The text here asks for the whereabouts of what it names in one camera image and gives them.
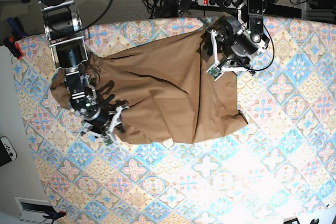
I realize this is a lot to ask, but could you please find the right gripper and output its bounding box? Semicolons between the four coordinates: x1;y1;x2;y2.
80;104;129;139

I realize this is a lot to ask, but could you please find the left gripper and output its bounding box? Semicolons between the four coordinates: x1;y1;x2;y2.
200;26;256;74

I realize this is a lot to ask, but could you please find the brown t-shirt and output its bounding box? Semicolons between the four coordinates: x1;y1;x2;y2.
49;23;249;145

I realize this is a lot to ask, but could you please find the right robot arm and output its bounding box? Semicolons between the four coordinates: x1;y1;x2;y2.
38;0;128;145

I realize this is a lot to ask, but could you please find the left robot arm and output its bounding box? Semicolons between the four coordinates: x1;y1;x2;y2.
204;0;274;80

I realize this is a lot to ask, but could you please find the white power strip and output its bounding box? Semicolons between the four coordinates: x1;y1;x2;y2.
196;0;237;8

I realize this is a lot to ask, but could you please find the orange and black clamp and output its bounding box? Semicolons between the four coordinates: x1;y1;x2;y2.
43;211;67;222

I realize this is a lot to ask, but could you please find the game console with white controller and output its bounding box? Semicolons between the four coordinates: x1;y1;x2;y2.
0;136;17;166

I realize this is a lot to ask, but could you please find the white vent box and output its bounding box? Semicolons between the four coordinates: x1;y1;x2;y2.
14;197;54;223

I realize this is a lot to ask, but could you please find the patterned tablecloth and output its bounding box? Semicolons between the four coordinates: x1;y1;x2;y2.
12;17;335;223

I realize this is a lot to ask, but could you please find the red and black clamp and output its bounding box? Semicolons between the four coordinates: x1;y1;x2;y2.
3;37;23;60

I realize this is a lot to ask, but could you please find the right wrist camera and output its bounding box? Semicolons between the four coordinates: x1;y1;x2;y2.
102;134;115;146

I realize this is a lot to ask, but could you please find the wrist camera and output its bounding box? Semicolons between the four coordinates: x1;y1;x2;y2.
102;134;115;146
206;65;224;81

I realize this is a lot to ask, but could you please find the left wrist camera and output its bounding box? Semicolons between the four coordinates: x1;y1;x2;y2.
206;65;224;81

